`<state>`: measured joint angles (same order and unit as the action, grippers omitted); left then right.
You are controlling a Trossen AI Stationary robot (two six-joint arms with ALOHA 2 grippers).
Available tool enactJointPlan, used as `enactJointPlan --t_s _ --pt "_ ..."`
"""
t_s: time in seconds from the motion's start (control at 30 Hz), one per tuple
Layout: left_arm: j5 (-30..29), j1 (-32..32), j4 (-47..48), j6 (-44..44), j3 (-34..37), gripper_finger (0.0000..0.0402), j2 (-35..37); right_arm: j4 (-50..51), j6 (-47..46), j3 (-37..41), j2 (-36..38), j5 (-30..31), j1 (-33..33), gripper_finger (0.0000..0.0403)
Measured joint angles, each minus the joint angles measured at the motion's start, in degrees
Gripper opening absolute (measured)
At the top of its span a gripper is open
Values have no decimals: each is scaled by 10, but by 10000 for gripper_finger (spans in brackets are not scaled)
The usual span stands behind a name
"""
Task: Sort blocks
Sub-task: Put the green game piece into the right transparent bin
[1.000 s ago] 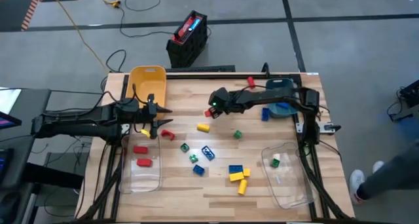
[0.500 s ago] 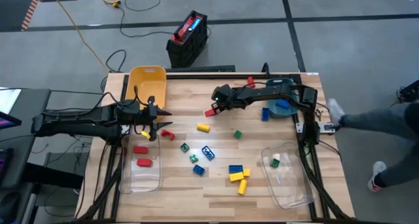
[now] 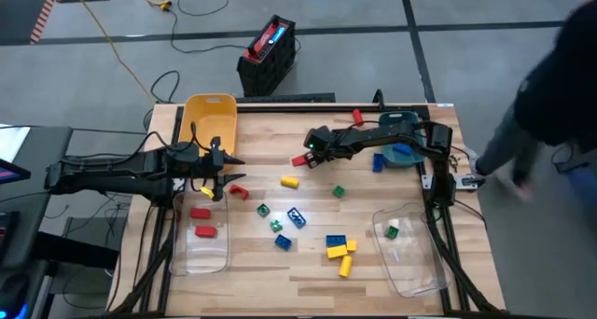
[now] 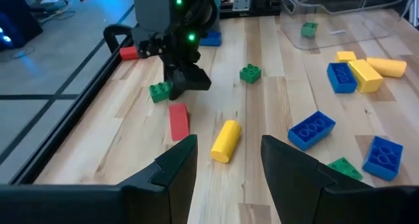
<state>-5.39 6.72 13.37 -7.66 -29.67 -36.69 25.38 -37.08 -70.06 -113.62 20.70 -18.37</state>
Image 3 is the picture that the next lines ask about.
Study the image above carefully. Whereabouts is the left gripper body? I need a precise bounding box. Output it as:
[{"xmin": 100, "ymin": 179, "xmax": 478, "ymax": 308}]
[{"xmin": 200, "ymin": 136, "xmax": 226, "ymax": 201}]

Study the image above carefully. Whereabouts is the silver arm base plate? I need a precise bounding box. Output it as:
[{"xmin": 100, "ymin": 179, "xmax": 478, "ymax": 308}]
[{"xmin": 421, "ymin": 173, "xmax": 486, "ymax": 192}]

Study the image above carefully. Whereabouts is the clear plastic bin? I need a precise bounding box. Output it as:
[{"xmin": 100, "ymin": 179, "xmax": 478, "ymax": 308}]
[
  {"xmin": 168, "ymin": 190, "xmax": 232, "ymax": 277},
  {"xmin": 371, "ymin": 201, "xmax": 452, "ymax": 299}
]

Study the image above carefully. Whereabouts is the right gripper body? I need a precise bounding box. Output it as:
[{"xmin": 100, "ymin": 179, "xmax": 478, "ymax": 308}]
[{"xmin": 314, "ymin": 136, "xmax": 352, "ymax": 164}]

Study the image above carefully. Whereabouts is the black equipment with cables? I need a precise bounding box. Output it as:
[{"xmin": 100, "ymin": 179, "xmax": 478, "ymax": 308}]
[{"xmin": 552, "ymin": 141, "xmax": 597, "ymax": 174}]

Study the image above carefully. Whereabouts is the black desk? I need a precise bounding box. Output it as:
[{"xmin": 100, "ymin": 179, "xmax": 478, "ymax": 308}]
[{"xmin": 0, "ymin": 125, "xmax": 120, "ymax": 271}]

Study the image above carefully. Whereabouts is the person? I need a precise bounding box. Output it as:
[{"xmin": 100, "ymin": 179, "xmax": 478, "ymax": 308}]
[{"xmin": 468, "ymin": 0, "xmax": 597, "ymax": 203}]

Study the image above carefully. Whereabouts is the red battery device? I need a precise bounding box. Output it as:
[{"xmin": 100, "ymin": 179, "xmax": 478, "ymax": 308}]
[{"xmin": 242, "ymin": 14, "xmax": 290, "ymax": 62}]

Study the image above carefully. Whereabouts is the long blue brick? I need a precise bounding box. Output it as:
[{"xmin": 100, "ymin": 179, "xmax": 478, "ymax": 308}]
[{"xmin": 286, "ymin": 206, "xmax": 308, "ymax": 229}]

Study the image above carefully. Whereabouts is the black and red toolbox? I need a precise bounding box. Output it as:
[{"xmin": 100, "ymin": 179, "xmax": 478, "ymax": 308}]
[{"xmin": 236, "ymin": 14, "xmax": 298, "ymax": 98}]

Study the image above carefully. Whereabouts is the teal plastic bin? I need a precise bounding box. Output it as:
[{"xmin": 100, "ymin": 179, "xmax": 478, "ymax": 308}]
[{"xmin": 378, "ymin": 111, "xmax": 428, "ymax": 169}]

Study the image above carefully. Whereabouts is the computer monitor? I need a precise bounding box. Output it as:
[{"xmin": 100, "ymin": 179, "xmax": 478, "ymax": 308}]
[{"xmin": 0, "ymin": 158, "xmax": 33, "ymax": 186}]

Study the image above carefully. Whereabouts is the black computer mouse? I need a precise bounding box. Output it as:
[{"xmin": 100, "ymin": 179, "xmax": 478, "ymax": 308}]
[{"xmin": 0, "ymin": 274, "xmax": 30, "ymax": 319}]

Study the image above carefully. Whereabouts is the yellow plastic bin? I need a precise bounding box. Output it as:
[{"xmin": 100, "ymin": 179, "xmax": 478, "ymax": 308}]
[{"xmin": 178, "ymin": 92, "xmax": 238, "ymax": 158}]

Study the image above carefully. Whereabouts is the black desk keyboard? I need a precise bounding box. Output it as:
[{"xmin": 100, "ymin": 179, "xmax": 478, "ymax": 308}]
[{"xmin": 0, "ymin": 210, "xmax": 21, "ymax": 267}]

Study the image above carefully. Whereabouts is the black looped floor cable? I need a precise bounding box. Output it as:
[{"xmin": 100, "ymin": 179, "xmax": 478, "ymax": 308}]
[{"xmin": 148, "ymin": 69, "xmax": 181, "ymax": 104}]

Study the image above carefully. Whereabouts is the long yellow cable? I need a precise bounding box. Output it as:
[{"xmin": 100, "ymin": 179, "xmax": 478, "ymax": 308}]
[{"xmin": 66, "ymin": 0, "xmax": 156, "ymax": 104}]

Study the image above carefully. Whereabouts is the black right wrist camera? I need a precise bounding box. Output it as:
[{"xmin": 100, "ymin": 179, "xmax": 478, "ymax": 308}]
[{"xmin": 303, "ymin": 126, "xmax": 333, "ymax": 152}]

